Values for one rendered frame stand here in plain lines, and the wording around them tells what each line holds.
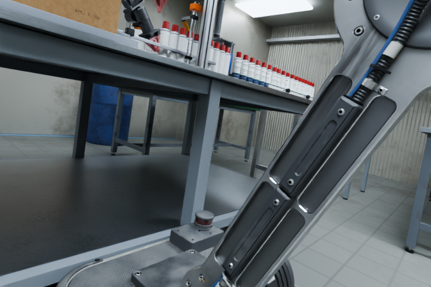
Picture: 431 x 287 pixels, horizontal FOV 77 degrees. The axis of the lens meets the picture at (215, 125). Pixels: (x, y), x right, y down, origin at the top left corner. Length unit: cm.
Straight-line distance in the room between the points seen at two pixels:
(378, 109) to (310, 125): 9
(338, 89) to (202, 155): 71
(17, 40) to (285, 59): 569
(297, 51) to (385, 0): 567
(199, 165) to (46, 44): 62
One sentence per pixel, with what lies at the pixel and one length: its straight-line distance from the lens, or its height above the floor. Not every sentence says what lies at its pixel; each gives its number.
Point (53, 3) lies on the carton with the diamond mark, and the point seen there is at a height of 88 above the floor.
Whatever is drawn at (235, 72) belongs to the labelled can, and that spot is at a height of 95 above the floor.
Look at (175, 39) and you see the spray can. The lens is 143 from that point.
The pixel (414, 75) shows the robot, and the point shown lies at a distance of 38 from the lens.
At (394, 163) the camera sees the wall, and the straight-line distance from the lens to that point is 530.
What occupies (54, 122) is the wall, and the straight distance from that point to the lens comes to 441.
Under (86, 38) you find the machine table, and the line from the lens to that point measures 74.
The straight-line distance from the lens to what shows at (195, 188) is 106.
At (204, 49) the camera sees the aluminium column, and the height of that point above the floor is 98.
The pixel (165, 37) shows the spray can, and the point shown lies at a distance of 140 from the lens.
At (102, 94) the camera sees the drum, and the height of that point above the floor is 66.
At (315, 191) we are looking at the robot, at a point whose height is 61.
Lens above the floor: 70
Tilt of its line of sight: 3 degrees down
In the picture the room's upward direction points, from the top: 9 degrees clockwise
